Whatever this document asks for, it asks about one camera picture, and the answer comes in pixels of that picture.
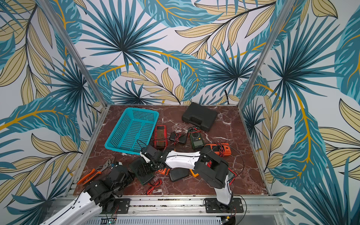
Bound orange black multimeter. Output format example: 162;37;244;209
156;168;170;176

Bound black green multimeter face down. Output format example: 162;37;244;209
129;157;155;186

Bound small black case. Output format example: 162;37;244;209
169;168;189;182

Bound red black test leads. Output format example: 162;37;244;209
145;180;163;195

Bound yellow multimeter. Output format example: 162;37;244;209
190;169;199;178

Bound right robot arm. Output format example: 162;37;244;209
140;145;233;205

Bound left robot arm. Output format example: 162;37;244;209
41;164;135;225

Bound red multimeter face down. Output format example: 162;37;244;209
153;125;168;150

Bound teal plastic basket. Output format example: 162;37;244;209
105;107;159;155

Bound green multimeter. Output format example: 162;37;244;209
187;127;204;151

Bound black plastic tool case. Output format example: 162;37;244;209
181;103;218;132

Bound small orange clamp meter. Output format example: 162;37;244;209
204;143;232;157

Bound aluminium front rail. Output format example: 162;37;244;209
44;195;287;218

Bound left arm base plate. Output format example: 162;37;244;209
104;198;130;214

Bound orange handled pliers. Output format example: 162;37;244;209
77;159;112;186

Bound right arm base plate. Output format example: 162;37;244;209
203;198;244;214

